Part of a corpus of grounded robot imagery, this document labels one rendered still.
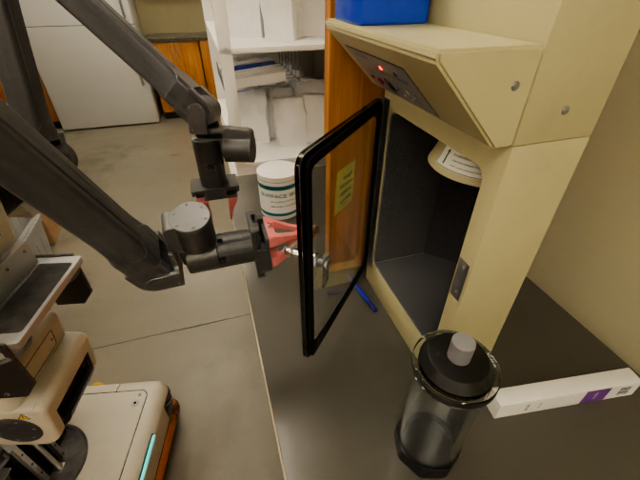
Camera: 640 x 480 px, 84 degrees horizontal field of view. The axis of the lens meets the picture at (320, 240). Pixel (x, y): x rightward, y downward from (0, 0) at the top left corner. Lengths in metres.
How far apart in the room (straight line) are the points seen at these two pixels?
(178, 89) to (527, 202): 0.62
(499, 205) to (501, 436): 0.41
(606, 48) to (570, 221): 0.56
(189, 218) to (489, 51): 0.41
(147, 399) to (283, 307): 0.88
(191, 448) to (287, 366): 1.08
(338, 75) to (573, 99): 0.40
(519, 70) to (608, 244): 0.60
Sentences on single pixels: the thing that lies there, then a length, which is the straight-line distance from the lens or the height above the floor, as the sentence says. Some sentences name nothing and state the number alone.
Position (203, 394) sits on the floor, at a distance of 1.88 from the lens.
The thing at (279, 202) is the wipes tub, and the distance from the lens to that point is 1.10.
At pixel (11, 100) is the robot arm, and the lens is 0.96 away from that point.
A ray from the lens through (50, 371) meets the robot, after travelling 1.11.
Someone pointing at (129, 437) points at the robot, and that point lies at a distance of 1.55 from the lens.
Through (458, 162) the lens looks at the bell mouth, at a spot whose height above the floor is 1.34.
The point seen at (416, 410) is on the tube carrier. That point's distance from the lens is 0.55.
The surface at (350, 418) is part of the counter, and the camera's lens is 0.70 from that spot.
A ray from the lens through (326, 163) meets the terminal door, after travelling 0.50.
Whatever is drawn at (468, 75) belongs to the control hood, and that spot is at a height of 1.49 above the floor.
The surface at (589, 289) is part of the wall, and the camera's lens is 1.00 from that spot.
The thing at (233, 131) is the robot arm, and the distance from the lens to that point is 0.77.
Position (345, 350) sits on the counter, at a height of 0.94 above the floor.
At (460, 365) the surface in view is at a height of 1.18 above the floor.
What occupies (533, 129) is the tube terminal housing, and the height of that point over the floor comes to 1.43.
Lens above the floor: 1.56
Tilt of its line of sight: 36 degrees down
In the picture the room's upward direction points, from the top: straight up
